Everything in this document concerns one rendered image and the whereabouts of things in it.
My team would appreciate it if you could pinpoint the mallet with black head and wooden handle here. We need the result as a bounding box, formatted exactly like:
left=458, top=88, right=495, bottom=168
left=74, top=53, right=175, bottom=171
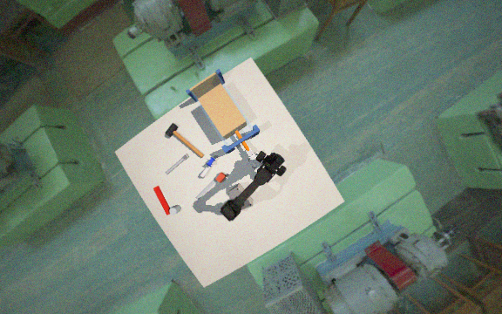
left=166, top=123, right=204, bottom=158

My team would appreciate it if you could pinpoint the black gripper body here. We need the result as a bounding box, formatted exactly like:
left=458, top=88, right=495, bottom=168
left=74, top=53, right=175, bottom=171
left=255, top=151, right=287, bottom=176

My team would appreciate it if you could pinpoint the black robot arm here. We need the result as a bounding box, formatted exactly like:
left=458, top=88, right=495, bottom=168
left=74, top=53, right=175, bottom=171
left=220, top=153, right=285, bottom=221

